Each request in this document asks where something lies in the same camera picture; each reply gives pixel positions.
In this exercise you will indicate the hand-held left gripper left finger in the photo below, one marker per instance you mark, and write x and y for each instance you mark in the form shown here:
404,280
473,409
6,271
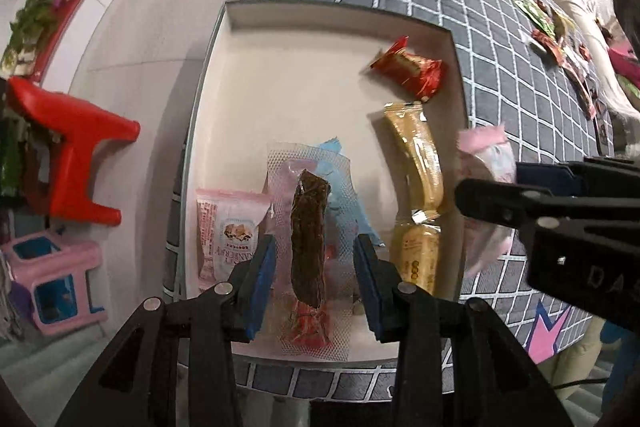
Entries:
260,287

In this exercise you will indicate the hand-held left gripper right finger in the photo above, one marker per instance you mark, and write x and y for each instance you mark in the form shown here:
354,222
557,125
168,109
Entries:
370,292

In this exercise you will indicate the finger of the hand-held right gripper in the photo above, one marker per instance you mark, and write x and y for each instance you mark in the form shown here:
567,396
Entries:
495,202
545,177

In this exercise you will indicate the pink chocolate print snack packet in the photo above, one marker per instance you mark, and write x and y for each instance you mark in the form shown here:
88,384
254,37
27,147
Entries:
482,157

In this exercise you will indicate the clear dark sausage stick packet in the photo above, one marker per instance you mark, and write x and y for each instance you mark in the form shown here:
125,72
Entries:
307,232

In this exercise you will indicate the small red candy packet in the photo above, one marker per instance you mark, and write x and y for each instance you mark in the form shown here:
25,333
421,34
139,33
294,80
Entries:
407,69

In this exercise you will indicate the white shallow box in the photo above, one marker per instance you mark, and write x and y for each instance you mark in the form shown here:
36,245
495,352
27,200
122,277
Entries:
310,97

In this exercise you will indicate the person's right forearm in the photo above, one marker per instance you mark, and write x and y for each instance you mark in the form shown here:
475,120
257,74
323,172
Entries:
620,347

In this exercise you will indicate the golden snack packet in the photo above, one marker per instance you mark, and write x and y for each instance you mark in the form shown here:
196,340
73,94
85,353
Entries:
417,157
415,257

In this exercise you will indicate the pink cookie print packet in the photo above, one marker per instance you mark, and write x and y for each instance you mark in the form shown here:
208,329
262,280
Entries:
222,237

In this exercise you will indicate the light blue snack packet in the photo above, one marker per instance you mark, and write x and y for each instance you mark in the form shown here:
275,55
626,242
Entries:
355,202

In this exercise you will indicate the shiny red snack packet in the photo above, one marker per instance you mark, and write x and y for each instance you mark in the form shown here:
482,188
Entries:
547,42

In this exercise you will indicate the pink plastic stool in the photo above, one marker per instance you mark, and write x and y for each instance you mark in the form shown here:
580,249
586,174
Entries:
75,267

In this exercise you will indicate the grey checked star tablecloth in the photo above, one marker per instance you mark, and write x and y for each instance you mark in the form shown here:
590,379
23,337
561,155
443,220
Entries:
400,12

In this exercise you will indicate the red plastic stool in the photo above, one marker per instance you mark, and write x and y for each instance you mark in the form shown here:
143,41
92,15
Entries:
75,132

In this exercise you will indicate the flower plant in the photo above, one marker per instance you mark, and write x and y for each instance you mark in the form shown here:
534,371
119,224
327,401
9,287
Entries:
32,14

